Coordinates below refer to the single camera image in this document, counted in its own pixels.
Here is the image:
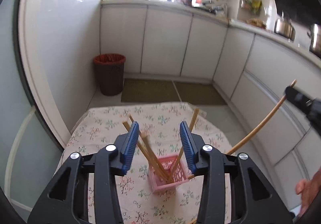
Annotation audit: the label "floral tablecloth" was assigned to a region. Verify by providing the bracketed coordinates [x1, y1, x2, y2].
[60, 102, 234, 224]

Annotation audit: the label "pink perforated utensil holder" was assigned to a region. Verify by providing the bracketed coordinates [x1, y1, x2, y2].
[148, 153, 189, 194]

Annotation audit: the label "black frying pan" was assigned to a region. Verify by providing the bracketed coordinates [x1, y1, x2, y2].
[200, 5, 225, 15]

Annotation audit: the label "basket of food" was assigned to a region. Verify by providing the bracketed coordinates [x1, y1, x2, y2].
[246, 18, 266, 29]

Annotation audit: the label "steel kettle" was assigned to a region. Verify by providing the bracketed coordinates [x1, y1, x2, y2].
[274, 12, 296, 42]

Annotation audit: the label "white lower cabinets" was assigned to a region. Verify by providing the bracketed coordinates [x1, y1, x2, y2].
[100, 0, 321, 189]

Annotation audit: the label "steel stock pot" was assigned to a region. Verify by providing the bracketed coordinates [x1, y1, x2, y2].
[307, 24, 321, 58]

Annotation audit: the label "yellow snack bag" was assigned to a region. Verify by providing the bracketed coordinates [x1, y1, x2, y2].
[251, 0, 262, 15]

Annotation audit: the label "red-lined brown trash bin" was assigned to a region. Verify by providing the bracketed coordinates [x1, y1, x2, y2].
[93, 54, 126, 96]

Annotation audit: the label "person's right hand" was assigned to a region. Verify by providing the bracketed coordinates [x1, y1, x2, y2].
[296, 169, 321, 217]

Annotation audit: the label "curved bamboo chopstick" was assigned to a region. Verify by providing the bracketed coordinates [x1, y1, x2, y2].
[226, 95, 287, 155]

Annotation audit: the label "dark floor mat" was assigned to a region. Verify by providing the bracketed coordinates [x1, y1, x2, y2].
[121, 78, 180, 103]
[174, 82, 226, 106]

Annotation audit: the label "glass sliding door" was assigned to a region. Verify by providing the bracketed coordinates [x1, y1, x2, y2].
[1, 0, 63, 223]

